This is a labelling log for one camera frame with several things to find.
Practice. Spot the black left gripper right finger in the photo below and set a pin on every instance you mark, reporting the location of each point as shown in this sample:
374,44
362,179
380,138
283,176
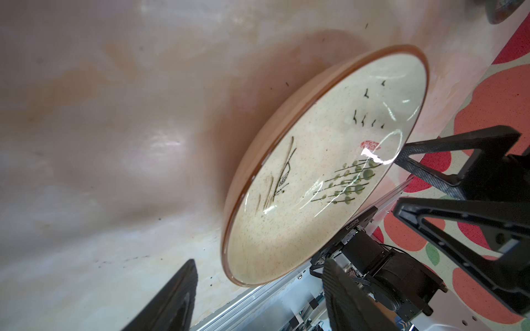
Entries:
347,306

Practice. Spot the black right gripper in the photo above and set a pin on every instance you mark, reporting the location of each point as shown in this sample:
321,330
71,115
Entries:
475,166

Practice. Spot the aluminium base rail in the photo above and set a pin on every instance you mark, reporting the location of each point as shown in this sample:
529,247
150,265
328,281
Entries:
291,302

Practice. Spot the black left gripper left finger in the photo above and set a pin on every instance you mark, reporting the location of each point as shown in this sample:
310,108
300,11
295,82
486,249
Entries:
172,307

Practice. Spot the small blue floral plate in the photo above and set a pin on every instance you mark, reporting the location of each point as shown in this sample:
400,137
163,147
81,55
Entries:
499,10

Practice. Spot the cream plate with plant drawing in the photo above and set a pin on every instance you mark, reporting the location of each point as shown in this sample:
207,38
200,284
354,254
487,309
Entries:
317,160

